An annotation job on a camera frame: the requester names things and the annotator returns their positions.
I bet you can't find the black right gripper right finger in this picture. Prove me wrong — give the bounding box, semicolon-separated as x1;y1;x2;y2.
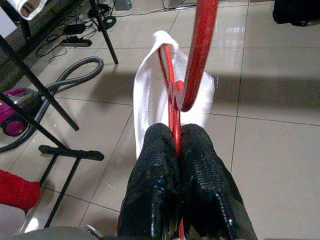
179;123;259;240

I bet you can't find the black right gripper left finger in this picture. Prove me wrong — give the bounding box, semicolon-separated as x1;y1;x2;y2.
116;123;183;240

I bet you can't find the white long garment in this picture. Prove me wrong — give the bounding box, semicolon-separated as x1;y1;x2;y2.
132;29;216;161

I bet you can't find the red plastic hanger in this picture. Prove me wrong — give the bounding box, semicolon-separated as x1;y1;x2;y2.
157;0;220;240

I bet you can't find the red garment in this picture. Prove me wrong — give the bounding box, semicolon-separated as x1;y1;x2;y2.
0;169;42;211

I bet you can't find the purple grey vacuum cleaner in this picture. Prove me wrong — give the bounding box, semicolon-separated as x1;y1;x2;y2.
0;87;45;138

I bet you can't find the black power strip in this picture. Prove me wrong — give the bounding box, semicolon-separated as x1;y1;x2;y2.
60;35;93;48

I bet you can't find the black round device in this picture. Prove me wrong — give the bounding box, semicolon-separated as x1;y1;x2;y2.
103;15;118;28

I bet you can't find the black power adapter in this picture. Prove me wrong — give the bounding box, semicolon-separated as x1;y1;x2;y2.
63;23;86;36

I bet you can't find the grey box green light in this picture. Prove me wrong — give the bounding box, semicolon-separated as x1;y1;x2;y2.
114;0;134;11

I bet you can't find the black bag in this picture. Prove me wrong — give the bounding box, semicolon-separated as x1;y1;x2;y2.
271;0;320;28

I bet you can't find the white object rounded opening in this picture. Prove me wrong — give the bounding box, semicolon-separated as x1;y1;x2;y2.
8;0;49;22

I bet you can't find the grey vacuum hose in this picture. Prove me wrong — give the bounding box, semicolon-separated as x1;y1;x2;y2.
0;56;105;155

